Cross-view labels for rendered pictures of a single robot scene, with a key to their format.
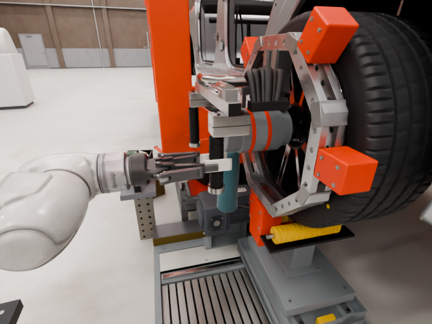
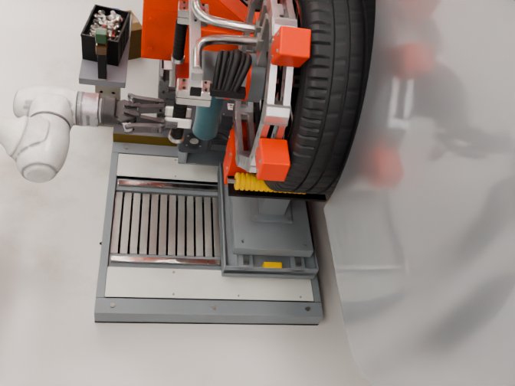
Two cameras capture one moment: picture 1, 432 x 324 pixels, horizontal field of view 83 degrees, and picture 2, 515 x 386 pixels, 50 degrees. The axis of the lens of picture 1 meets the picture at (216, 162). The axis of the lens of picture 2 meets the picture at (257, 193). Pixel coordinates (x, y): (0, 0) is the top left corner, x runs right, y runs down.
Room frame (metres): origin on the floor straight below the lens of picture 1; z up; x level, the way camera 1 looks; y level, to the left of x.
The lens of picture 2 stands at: (-0.52, -0.18, 1.90)
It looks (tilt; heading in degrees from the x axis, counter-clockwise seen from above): 50 degrees down; 355
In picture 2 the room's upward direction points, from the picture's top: 18 degrees clockwise
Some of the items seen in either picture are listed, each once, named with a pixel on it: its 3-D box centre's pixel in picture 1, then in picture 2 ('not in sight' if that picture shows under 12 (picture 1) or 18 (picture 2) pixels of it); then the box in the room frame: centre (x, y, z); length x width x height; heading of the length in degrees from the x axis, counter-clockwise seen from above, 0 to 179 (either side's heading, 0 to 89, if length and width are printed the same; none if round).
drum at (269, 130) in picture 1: (252, 129); (236, 76); (0.75, -0.12, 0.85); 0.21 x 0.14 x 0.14; 104
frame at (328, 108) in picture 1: (273, 128); (260, 78); (0.77, -0.19, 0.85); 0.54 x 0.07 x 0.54; 14
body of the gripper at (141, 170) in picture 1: (150, 168); (119, 112); (0.51, 0.15, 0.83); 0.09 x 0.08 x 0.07; 104
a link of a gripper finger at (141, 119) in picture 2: (180, 169); (144, 119); (0.50, 0.08, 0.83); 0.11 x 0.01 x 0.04; 93
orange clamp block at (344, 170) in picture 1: (342, 169); (271, 159); (0.46, -0.27, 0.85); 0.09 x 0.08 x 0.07; 14
